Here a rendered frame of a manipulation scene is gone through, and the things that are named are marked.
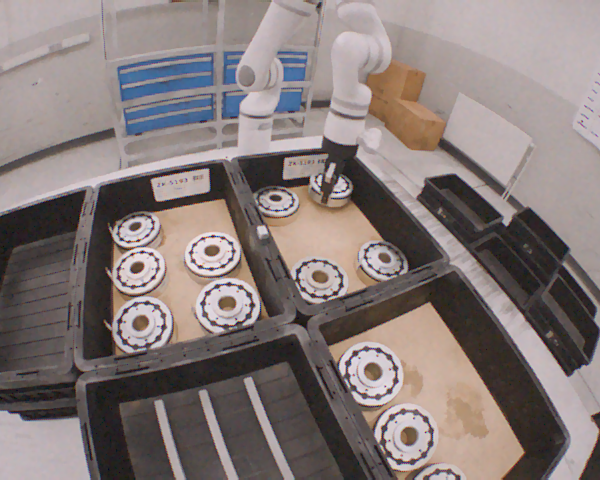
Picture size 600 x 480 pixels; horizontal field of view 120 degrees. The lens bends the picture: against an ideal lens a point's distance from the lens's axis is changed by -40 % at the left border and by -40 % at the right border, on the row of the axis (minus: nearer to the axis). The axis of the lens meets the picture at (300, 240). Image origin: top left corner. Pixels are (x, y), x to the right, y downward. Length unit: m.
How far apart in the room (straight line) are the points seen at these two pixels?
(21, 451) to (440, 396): 0.82
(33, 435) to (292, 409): 0.55
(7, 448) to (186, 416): 0.49
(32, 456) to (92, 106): 3.00
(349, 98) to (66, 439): 0.83
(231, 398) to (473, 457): 0.40
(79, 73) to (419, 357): 3.22
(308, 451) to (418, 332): 0.28
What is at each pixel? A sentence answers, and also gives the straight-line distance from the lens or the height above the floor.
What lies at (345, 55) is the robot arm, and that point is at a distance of 0.49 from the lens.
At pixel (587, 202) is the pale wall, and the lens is 3.22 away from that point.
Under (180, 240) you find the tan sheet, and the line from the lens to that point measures 0.59.
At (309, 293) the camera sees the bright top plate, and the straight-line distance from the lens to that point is 0.47.
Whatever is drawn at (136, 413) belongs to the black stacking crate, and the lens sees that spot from 0.46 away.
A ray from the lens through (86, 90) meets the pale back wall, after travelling 3.22.
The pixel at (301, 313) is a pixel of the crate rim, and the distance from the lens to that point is 0.37.
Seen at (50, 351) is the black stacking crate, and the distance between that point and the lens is 0.57.
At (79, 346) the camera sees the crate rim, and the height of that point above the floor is 0.93.
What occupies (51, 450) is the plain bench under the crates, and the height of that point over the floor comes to 0.70.
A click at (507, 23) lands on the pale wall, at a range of 3.57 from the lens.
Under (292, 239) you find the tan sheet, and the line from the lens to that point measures 0.58.
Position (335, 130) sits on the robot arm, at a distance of 0.53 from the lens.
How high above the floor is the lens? 1.25
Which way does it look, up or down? 46 degrees down
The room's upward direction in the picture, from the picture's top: 11 degrees clockwise
